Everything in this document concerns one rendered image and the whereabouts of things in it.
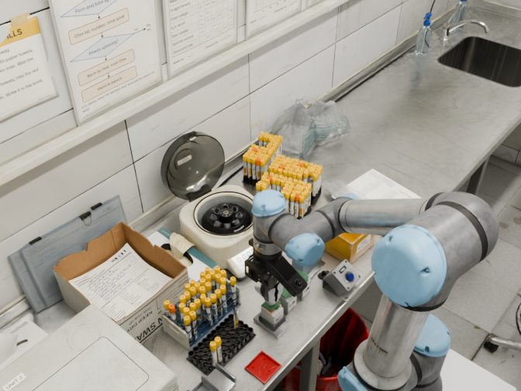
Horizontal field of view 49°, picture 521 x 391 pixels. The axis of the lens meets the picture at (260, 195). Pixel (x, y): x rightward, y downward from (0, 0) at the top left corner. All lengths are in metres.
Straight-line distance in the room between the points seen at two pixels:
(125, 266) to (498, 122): 1.59
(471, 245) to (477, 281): 2.11
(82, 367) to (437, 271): 0.71
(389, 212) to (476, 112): 1.47
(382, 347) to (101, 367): 0.55
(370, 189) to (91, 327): 1.11
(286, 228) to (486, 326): 1.77
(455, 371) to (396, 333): 0.50
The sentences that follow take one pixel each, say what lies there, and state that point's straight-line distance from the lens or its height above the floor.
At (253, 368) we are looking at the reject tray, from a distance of 1.52.
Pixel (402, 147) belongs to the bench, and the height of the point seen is 0.88.
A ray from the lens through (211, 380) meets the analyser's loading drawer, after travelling 1.46.
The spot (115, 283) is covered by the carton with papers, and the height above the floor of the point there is 0.94.
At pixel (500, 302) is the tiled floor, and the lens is 2.98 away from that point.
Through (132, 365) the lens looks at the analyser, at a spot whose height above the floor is 1.18.
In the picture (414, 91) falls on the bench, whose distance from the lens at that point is 2.62.
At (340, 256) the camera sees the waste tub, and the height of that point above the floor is 0.90.
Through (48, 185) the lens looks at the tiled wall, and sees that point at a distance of 1.58.
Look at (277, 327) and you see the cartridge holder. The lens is 1.57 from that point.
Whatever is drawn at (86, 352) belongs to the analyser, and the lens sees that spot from 1.24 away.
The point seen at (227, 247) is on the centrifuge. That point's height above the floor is 0.98.
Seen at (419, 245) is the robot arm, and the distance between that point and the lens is 0.87.
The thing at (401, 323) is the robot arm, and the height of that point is 1.36.
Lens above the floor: 2.16
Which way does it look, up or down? 41 degrees down
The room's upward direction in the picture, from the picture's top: 1 degrees counter-clockwise
